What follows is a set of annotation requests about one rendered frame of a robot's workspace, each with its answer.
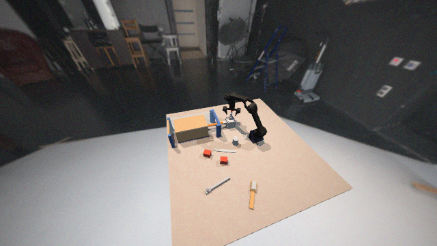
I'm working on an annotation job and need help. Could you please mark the small red block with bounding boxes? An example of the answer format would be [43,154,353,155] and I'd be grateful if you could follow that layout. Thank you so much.
[203,149,212,158]
[220,156,227,165]

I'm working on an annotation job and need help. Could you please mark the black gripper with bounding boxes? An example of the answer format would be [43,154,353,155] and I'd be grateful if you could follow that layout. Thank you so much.
[223,104,241,116]

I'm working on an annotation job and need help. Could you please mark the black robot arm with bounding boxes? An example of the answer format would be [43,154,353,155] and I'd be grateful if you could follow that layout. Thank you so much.
[224,92,267,139]

